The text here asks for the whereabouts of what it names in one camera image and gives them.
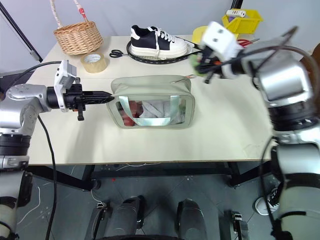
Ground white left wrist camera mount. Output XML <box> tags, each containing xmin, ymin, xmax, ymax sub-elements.
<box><xmin>54</xmin><ymin>59</ymin><xmax>78</xmax><ymax>113</ymax></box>

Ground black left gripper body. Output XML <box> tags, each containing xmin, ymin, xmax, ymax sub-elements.
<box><xmin>63</xmin><ymin>77</ymin><xmax>87</xmax><ymax>122</ymax></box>

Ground black vertical pole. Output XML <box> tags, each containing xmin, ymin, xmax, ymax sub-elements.
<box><xmin>229</xmin><ymin>0</ymin><xmax>244</xmax><ymax>11</ymax></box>

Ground red handled scissors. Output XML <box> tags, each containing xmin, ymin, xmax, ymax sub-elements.
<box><xmin>236</xmin><ymin>37</ymin><xmax>261</xmax><ymax>48</ymax></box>

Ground brown packing tape roll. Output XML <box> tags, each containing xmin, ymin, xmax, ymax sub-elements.
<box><xmin>80</xmin><ymin>52</ymin><xmax>111</xmax><ymax>74</ymax></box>

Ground black metal table frame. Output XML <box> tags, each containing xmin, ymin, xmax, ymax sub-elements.
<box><xmin>26</xmin><ymin>161</ymin><xmax>275</xmax><ymax>193</ymax></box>

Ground white string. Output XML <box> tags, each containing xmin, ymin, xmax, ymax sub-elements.
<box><xmin>67</xmin><ymin>161</ymin><xmax>162</xmax><ymax>208</ymax></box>

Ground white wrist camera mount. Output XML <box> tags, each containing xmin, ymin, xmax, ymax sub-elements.
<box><xmin>54</xmin><ymin>59</ymin><xmax>78</xmax><ymax>113</ymax></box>
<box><xmin>201</xmin><ymin>21</ymin><xmax>241</xmax><ymax>61</ymax></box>

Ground woven wicker basket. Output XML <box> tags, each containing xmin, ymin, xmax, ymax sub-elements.
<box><xmin>49</xmin><ymin>0</ymin><xmax>105</xmax><ymax>56</ymax></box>

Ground dark rounded robot leg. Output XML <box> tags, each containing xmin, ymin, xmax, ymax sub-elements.
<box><xmin>176</xmin><ymin>198</ymin><xmax>209</xmax><ymax>240</ymax></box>
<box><xmin>104</xmin><ymin>194</ymin><xmax>147</xmax><ymax>240</ymax></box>

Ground green plush keychain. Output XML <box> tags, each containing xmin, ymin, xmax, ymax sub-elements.
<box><xmin>188</xmin><ymin>52</ymin><xmax>209</xmax><ymax>77</ymax></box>

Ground green pouch with clear window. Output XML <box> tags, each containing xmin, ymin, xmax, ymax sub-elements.
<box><xmin>106</xmin><ymin>74</ymin><xmax>198</xmax><ymax>131</ymax></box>

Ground black tripod leg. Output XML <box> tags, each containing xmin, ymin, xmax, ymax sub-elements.
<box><xmin>0</xmin><ymin>2</ymin><xmax>44</xmax><ymax>63</ymax></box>

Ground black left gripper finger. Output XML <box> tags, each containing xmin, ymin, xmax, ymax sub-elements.
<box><xmin>82</xmin><ymin>97</ymin><xmax>115</xmax><ymax>105</ymax></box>
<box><xmin>82</xmin><ymin>90</ymin><xmax>113</xmax><ymax>99</ymax></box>

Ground white tube with label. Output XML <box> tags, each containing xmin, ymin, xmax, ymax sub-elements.
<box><xmin>225</xmin><ymin>8</ymin><xmax>247</xmax><ymax>19</ymax></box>

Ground bystander black and white shoe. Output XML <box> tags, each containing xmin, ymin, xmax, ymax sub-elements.
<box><xmin>254</xmin><ymin>185</ymin><xmax>281</xmax><ymax>216</ymax></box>

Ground yellow round container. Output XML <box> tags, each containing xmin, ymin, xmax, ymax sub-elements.
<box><xmin>192</xmin><ymin>25</ymin><xmax>209</xmax><ymax>45</ymax></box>

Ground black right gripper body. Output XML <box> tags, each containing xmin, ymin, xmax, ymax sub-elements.
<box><xmin>199</xmin><ymin>47</ymin><xmax>225</xmax><ymax>85</ymax></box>

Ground black ring hoop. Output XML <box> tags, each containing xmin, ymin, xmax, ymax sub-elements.
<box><xmin>125</xmin><ymin>39</ymin><xmax>204</xmax><ymax>65</ymax></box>

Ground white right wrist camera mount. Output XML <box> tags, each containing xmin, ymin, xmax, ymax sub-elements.
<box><xmin>201</xmin><ymin>21</ymin><xmax>241</xmax><ymax>61</ymax></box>

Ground black handled scissors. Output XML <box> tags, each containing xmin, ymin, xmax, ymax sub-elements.
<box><xmin>108</xmin><ymin>49</ymin><xmax>129</xmax><ymax>59</ymax></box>

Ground black and white sneaker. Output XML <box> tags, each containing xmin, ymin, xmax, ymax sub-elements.
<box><xmin>129</xmin><ymin>24</ymin><xmax>194</xmax><ymax>59</ymax></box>

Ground yellow plastic bin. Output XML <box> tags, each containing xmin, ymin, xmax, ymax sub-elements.
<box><xmin>221</xmin><ymin>9</ymin><xmax>264</xmax><ymax>35</ymax></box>

